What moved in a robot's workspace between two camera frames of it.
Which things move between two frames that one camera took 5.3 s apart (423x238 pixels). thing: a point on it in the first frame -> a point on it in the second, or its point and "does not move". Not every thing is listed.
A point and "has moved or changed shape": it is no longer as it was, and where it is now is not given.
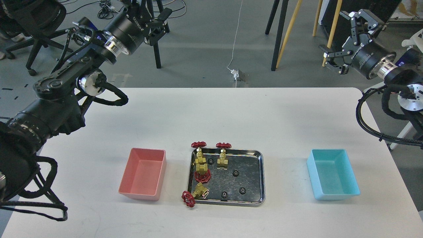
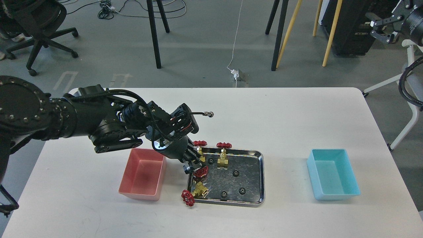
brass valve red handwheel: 202,175 has moved or changed shape
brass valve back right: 222,161 does not move
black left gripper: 126,32 -> 177,147
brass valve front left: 189,198 does not move
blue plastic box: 331,175 does not move
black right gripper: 368,57 -> 412,21
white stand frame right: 416,41 does not move
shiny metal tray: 243,183 does not move
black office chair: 37,19 does not move
